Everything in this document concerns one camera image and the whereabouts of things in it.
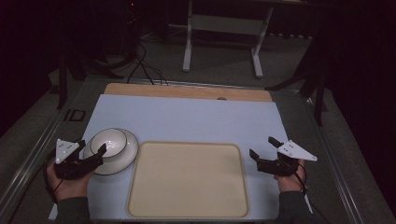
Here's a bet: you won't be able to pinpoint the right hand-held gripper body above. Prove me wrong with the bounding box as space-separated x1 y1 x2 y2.
256 139 318 177

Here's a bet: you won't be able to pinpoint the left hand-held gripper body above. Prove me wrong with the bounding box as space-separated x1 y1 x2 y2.
54 138 104 181

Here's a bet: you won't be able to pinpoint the white bowl with dark rim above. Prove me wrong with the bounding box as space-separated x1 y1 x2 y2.
90 127 128 159

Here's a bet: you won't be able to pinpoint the person's right hand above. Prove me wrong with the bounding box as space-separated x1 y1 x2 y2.
273 160 308 194

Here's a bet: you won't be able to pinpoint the person's left hand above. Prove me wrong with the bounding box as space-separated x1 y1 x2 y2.
46 163 94 203

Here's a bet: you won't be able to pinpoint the white plate with dark rim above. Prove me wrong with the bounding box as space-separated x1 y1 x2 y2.
82 128 140 176

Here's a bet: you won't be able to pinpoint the white strip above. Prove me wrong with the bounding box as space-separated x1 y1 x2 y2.
304 193 314 216

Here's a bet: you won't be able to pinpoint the black metal stand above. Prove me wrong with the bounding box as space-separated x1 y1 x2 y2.
265 27 330 127
55 46 125 110

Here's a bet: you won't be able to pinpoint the beige tray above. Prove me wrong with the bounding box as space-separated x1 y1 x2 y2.
125 140 250 219

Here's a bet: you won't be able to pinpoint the light blue table mat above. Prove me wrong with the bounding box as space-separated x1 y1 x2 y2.
48 93 290 222

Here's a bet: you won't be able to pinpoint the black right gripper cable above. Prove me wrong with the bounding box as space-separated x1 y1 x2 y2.
292 166 309 195

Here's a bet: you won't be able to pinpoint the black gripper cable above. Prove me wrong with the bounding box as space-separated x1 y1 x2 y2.
42 148 64 204
292 166 309 195

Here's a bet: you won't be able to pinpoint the black rectangular floor bracket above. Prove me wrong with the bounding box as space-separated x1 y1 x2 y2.
63 108 87 123

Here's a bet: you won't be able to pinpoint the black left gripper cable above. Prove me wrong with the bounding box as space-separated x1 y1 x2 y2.
42 148 64 204

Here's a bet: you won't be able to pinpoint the metal floor rail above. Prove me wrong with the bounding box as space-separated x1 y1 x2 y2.
303 96 365 224
0 105 68 216

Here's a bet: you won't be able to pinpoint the black floor cables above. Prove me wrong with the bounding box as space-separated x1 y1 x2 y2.
125 41 170 87

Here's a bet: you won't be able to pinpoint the white metal table frame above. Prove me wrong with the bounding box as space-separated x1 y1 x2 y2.
181 0 276 79

